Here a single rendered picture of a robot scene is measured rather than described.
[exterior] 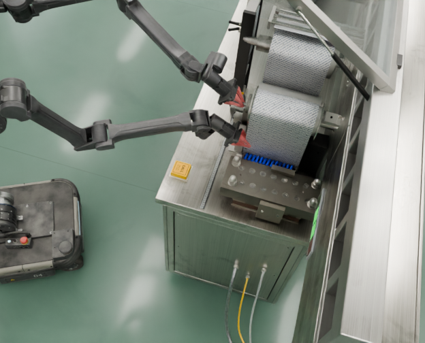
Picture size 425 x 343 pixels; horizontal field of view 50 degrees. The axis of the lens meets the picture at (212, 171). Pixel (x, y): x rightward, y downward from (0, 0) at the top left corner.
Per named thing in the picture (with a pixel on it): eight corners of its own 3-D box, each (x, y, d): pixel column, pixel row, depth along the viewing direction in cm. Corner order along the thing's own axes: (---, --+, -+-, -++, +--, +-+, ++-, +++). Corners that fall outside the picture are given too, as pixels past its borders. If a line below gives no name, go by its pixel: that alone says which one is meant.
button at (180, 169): (176, 162, 199) (176, 159, 197) (191, 167, 198) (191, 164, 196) (170, 175, 195) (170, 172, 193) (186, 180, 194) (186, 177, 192)
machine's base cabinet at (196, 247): (261, 14, 400) (280, -86, 328) (334, 31, 393) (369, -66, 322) (165, 276, 263) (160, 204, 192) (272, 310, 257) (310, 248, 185)
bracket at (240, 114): (229, 142, 207) (237, 96, 181) (243, 146, 206) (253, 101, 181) (227, 151, 204) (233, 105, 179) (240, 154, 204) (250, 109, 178)
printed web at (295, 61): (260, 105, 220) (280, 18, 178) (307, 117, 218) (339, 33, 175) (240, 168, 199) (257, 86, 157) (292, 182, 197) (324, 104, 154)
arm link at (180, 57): (116, 9, 177) (114, -9, 167) (128, 2, 179) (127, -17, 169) (191, 86, 171) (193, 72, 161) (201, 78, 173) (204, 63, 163)
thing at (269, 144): (242, 152, 190) (248, 124, 174) (297, 167, 187) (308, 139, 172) (242, 152, 190) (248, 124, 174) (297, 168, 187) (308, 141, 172)
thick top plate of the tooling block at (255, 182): (229, 163, 192) (231, 155, 187) (322, 189, 188) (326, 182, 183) (218, 194, 183) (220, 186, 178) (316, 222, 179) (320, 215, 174)
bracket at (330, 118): (325, 113, 170) (326, 110, 169) (340, 118, 170) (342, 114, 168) (323, 123, 168) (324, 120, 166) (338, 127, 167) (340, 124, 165)
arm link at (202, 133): (200, 128, 171) (196, 108, 174) (184, 141, 179) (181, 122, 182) (225, 131, 178) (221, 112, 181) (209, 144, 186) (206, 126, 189)
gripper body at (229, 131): (227, 148, 182) (212, 138, 180) (233, 129, 188) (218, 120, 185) (236, 141, 177) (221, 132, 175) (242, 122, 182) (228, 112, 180)
